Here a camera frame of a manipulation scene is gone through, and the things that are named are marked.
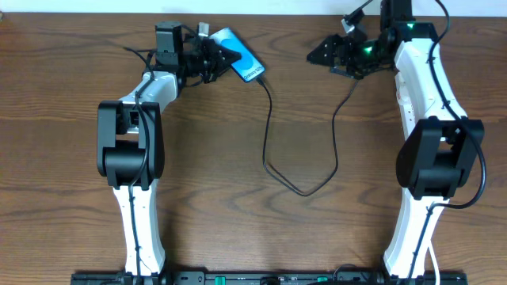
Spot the white power strip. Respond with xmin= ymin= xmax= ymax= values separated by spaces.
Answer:
xmin=395 ymin=72 xmax=415 ymax=139

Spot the black USB charging cable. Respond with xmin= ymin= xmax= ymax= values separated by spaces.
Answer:
xmin=255 ymin=77 xmax=361 ymax=198

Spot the blue Galaxy smartphone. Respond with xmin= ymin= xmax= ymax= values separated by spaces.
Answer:
xmin=210 ymin=28 xmax=265 ymax=82

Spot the white power strip cord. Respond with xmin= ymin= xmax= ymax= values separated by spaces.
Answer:
xmin=425 ymin=245 xmax=441 ymax=285

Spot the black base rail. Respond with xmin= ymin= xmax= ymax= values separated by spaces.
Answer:
xmin=70 ymin=268 xmax=468 ymax=285

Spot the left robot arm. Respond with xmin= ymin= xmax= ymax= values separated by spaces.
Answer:
xmin=97 ymin=21 xmax=241 ymax=284

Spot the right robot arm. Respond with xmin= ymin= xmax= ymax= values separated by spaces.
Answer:
xmin=307 ymin=21 xmax=484 ymax=284

